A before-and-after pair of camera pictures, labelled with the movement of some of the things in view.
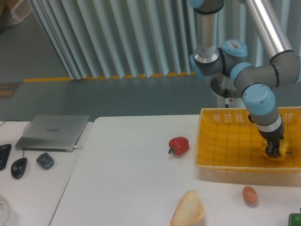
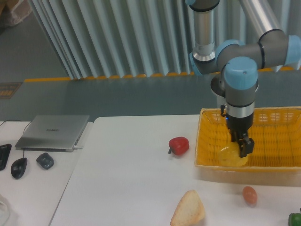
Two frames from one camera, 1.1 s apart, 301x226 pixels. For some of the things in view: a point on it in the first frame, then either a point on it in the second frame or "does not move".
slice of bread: x=190 y=211 does not move
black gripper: x=275 y=136 to x=238 y=127
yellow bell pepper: x=284 y=150 to x=229 y=156
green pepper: x=295 y=219 does not move
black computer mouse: x=18 y=167 does not move
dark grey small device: x=45 y=160 does not move
